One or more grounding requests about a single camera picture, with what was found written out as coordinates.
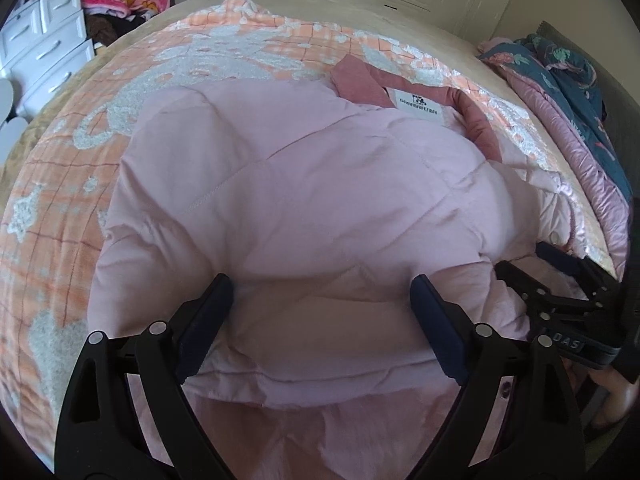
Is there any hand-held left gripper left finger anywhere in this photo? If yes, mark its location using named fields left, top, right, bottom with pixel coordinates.
left=55, top=272, right=236, bottom=480

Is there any white drawer chest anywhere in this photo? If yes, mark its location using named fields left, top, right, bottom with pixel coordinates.
left=0, top=0, right=97, bottom=122

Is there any pink quilted jacket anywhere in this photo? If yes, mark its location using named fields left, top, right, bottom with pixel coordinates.
left=87, top=55, right=603, bottom=480

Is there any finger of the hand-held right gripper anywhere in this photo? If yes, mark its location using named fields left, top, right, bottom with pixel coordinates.
left=534, top=241, right=622, bottom=293
left=494, top=259, right=608, bottom=328

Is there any person's right hand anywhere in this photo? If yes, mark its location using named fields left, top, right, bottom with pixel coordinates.
left=594, top=365, right=639, bottom=432

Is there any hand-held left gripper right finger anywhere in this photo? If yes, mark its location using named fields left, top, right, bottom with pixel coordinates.
left=400, top=273, right=587, bottom=480

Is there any dark clothes pile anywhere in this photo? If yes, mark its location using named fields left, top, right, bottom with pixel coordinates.
left=84, top=0, right=174, bottom=47

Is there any blue and pink floral quilt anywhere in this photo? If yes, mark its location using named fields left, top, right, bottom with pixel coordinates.
left=476, top=34, right=634, bottom=282

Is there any bed with beige sheet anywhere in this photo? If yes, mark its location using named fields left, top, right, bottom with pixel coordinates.
left=0, top=0, right=626, bottom=281

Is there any orange checked blanket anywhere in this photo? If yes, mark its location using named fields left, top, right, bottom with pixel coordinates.
left=0, top=0, right=617, bottom=467

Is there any white rounded side table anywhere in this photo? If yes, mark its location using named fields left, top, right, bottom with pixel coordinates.
left=0, top=77, right=29, bottom=137

